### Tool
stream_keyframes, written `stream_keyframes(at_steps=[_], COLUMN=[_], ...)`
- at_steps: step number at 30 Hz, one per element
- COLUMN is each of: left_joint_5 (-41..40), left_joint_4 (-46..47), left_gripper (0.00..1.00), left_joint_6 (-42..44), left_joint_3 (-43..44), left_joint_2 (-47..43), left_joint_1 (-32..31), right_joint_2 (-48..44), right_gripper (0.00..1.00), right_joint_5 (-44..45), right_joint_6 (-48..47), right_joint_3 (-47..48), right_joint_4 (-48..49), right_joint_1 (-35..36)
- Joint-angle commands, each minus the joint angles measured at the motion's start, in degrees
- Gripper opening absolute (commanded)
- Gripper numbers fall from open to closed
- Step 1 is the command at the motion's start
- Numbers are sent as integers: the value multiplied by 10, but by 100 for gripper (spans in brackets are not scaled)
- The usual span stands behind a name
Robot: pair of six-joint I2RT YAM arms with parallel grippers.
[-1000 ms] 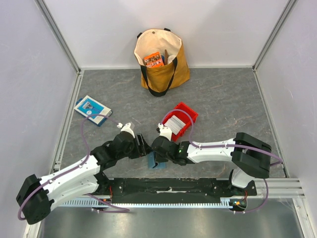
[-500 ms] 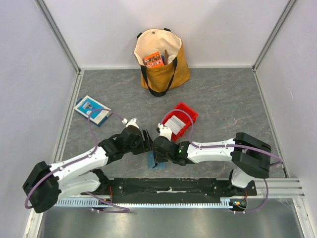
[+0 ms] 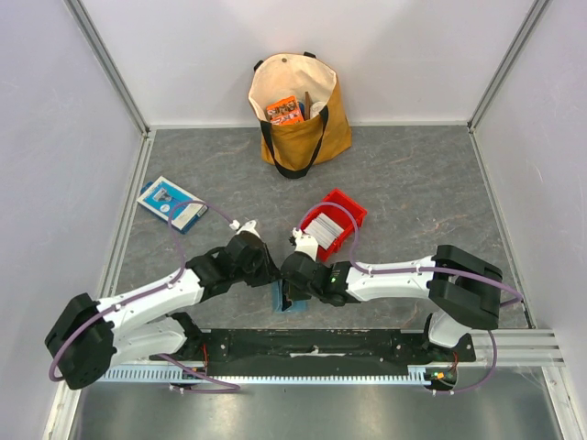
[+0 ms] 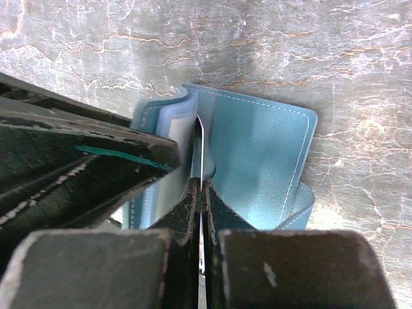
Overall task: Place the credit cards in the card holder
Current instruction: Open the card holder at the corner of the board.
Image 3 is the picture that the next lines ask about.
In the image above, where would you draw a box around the blue leather card holder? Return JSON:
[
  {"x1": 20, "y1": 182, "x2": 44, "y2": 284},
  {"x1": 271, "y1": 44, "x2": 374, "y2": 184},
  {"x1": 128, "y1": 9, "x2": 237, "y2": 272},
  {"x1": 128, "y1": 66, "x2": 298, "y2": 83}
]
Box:
[{"x1": 271, "y1": 280, "x2": 307, "y2": 314}]

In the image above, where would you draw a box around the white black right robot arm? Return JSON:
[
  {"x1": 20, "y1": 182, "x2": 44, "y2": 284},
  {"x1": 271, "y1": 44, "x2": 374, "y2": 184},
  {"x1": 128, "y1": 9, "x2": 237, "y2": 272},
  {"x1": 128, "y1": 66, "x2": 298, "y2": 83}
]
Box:
[{"x1": 281, "y1": 245, "x2": 503, "y2": 361}]

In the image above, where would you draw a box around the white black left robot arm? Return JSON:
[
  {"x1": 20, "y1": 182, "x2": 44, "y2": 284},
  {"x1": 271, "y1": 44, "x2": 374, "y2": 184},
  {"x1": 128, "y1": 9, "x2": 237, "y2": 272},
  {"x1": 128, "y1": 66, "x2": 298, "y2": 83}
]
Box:
[{"x1": 45, "y1": 229, "x2": 280, "y2": 390}]

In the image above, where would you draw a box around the stack of white cards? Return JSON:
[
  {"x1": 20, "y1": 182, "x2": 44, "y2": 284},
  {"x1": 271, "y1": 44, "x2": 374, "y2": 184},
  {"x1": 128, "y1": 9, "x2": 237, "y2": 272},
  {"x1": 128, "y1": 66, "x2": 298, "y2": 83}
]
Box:
[{"x1": 303, "y1": 213, "x2": 344, "y2": 250}]

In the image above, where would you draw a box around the red plastic bin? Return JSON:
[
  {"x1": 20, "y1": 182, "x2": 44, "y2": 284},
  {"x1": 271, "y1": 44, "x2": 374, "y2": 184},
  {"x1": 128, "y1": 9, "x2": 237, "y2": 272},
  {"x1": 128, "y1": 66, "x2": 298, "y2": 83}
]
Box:
[{"x1": 299, "y1": 188, "x2": 368, "y2": 262}]

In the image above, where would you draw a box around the blue white razor box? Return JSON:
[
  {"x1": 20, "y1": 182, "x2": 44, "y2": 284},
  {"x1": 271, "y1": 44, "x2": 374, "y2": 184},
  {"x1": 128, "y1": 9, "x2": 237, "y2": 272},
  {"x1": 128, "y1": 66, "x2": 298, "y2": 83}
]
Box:
[{"x1": 137, "y1": 176, "x2": 207, "y2": 234}]

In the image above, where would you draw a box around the brown tote bag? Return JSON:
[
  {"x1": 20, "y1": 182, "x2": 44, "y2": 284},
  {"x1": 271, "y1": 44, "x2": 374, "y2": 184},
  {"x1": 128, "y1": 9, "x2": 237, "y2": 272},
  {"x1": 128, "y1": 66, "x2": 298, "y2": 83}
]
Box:
[{"x1": 248, "y1": 52, "x2": 352, "y2": 180}]

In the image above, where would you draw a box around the orange snack packet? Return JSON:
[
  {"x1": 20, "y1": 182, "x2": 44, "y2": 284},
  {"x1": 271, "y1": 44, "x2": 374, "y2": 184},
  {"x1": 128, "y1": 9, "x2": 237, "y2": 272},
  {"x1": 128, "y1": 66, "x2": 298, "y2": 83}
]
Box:
[{"x1": 266, "y1": 95, "x2": 305, "y2": 126}]

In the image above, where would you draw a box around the brown item in bag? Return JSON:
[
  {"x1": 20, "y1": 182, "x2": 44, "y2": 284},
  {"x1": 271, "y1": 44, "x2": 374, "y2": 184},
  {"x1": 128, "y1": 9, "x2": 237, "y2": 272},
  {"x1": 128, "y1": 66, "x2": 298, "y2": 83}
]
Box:
[{"x1": 304, "y1": 92, "x2": 317, "y2": 120}]

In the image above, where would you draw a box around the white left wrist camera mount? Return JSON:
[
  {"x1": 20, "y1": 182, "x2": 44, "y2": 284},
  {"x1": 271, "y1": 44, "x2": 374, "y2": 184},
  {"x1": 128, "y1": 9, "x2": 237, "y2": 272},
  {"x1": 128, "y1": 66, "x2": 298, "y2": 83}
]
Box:
[{"x1": 229, "y1": 220, "x2": 260, "y2": 237}]

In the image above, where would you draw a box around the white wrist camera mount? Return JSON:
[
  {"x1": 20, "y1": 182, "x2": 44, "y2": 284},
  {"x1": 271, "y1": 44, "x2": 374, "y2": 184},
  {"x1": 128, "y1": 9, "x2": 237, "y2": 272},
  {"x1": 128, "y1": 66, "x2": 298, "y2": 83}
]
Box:
[
  {"x1": 291, "y1": 228, "x2": 319, "y2": 261},
  {"x1": 229, "y1": 220, "x2": 260, "y2": 237}
]

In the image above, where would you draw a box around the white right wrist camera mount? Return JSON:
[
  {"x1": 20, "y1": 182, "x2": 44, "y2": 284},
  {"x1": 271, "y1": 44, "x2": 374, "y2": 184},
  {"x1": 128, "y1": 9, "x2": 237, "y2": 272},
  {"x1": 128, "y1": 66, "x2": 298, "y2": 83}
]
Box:
[{"x1": 291, "y1": 228, "x2": 319, "y2": 261}]

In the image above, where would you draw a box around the grey slotted cable duct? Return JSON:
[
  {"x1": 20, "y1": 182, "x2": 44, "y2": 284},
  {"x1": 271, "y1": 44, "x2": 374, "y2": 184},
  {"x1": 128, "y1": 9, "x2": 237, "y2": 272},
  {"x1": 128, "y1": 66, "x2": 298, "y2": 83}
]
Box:
[{"x1": 95, "y1": 363, "x2": 432, "y2": 384}]

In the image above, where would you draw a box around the aluminium frame rail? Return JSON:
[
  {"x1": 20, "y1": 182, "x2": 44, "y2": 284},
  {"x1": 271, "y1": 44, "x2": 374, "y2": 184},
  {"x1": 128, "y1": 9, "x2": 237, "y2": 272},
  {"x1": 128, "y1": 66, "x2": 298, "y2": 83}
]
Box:
[{"x1": 464, "y1": 329, "x2": 564, "y2": 368}]

